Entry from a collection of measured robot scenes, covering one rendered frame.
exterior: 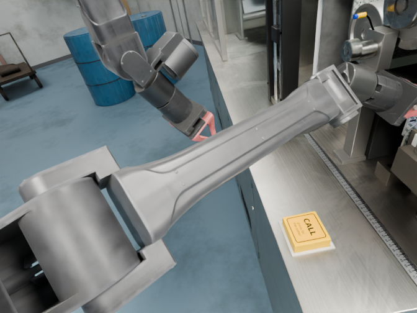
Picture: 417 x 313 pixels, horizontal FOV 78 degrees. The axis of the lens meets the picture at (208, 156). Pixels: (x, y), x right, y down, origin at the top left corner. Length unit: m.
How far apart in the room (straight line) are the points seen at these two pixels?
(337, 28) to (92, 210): 0.84
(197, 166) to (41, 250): 0.13
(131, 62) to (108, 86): 3.24
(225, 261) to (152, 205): 1.39
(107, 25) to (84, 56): 3.20
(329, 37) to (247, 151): 0.69
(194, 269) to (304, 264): 1.11
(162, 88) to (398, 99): 0.40
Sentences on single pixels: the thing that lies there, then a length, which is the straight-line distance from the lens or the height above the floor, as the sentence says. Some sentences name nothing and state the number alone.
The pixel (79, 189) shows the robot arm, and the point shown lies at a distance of 0.20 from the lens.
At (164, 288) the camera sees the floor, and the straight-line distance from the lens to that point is 1.59.
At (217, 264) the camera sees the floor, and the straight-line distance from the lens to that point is 1.58.
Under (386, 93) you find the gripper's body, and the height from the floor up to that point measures 1.14.
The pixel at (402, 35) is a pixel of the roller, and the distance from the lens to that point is 0.61.
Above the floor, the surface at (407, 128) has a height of 1.04.
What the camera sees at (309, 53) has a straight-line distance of 1.31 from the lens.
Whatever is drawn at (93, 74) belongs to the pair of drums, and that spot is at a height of 0.44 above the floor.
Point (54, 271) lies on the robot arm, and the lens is 0.20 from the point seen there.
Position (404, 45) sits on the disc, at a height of 1.18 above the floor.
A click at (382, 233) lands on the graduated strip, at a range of 0.61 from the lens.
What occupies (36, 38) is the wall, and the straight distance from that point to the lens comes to 7.29.
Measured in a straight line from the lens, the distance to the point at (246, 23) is 1.49.
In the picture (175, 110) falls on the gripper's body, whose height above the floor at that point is 1.15.
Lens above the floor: 1.37
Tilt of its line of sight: 38 degrees down
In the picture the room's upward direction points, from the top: 13 degrees counter-clockwise
